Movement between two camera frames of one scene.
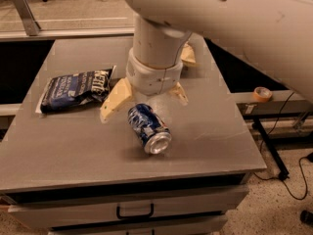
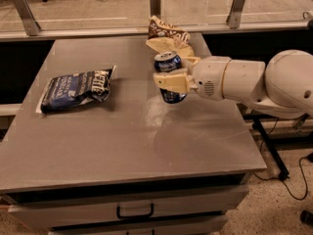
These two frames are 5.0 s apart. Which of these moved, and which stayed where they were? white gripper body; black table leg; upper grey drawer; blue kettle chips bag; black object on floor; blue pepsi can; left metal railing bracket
Moved: white gripper body; blue pepsi can
Stayed: left metal railing bracket; black table leg; upper grey drawer; black object on floor; blue kettle chips bag
